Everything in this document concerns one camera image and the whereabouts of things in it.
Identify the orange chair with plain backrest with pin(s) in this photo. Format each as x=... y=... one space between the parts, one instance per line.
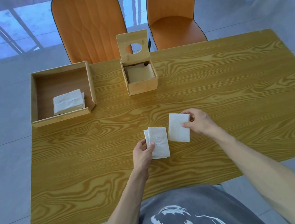
x=171 y=7

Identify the wooden napkin box with lid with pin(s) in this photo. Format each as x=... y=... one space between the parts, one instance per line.
x=142 y=87

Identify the person's left hand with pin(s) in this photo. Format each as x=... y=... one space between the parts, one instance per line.
x=140 y=159

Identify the person's right thumb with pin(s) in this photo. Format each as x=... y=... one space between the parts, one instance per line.
x=186 y=124

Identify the person's left thumb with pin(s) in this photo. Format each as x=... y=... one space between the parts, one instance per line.
x=151 y=147

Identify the grey printed shirt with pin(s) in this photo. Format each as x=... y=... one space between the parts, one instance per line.
x=190 y=216

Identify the white napkin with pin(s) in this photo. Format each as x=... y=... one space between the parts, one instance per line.
x=177 y=129
x=83 y=98
x=159 y=139
x=146 y=137
x=67 y=101

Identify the open wooden tray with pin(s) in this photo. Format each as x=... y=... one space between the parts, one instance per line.
x=47 y=87

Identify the person's left forearm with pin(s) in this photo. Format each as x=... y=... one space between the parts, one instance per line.
x=120 y=219

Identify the orange chair with stitched backrest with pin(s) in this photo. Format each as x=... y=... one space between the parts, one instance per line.
x=90 y=24

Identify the person's right hand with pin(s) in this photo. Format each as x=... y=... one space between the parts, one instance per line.
x=201 y=122

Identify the person's right forearm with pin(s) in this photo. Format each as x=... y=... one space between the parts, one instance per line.
x=270 y=174

